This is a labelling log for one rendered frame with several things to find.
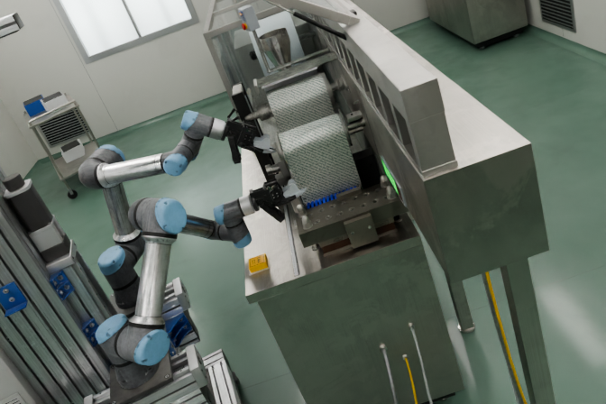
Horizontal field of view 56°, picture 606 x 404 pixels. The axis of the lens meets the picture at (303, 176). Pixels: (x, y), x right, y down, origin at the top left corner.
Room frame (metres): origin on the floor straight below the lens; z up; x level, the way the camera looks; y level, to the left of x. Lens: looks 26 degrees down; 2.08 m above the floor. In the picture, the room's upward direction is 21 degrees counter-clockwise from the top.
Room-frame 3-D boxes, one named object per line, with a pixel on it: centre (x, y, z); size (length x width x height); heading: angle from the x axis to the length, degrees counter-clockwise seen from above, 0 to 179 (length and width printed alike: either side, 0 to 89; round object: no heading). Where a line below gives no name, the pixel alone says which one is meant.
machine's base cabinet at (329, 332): (2.94, -0.06, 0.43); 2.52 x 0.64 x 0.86; 177
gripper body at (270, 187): (1.95, 0.15, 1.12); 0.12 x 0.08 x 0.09; 87
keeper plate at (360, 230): (1.72, -0.13, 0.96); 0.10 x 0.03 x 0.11; 87
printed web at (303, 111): (2.13, -0.09, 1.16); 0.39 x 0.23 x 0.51; 177
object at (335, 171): (1.94, -0.08, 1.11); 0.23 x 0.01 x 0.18; 87
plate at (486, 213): (2.63, -0.44, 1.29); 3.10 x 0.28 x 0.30; 177
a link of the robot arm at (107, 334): (1.61, 0.78, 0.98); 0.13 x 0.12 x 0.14; 49
